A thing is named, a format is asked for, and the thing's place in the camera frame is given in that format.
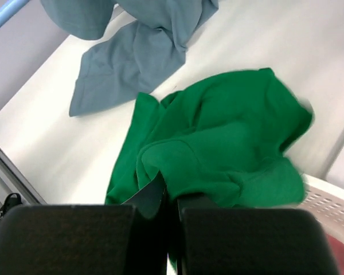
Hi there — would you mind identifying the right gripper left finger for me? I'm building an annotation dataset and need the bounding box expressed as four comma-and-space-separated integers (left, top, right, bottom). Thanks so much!
0, 174, 167, 274

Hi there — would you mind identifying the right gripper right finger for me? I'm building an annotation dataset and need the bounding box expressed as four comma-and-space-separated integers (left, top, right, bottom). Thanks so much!
176, 195, 339, 274

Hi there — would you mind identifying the green t shirt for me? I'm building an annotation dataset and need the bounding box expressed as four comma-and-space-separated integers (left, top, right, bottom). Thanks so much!
105, 68, 313, 208

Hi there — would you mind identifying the white perforated plastic basket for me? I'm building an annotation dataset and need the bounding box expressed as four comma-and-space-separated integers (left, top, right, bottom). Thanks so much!
300, 174, 344, 242

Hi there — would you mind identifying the pink red t shirt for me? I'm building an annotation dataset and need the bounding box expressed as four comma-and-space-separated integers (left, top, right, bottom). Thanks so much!
326, 234, 344, 275

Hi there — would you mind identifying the grey blue t shirt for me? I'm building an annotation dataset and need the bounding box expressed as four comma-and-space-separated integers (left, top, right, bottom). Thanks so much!
42, 1, 218, 117

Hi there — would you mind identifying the blue hanger left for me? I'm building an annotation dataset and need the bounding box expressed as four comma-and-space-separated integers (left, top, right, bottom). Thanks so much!
0, 0, 29, 28

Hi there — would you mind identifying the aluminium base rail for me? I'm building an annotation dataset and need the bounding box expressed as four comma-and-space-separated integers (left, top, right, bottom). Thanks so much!
0, 149, 46, 207

